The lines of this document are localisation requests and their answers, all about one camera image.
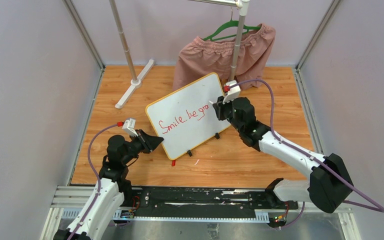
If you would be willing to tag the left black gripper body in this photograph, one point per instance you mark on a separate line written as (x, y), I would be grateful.
(141, 140)

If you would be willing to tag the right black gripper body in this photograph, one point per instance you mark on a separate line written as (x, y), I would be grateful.
(225, 111)

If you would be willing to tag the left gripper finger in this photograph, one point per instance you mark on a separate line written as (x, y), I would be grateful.
(150, 146)
(157, 138)

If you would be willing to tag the yellow framed whiteboard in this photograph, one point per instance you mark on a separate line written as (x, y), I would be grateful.
(185, 118)

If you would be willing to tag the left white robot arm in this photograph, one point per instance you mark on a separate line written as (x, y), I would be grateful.
(112, 187)

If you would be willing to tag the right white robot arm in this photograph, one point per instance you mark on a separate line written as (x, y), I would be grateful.
(327, 183)

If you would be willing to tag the pink shorts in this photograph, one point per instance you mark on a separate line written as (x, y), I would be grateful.
(201, 57)

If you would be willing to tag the green clothes hanger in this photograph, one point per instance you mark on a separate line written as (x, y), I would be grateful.
(229, 29)

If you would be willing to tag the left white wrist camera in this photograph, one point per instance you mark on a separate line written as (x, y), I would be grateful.
(129, 127)

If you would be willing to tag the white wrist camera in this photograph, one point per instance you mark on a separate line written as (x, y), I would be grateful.
(129, 127)
(231, 91)

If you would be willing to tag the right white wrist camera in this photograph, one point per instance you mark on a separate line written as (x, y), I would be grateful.
(231, 91)

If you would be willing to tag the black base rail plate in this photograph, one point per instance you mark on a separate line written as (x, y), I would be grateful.
(171, 203)

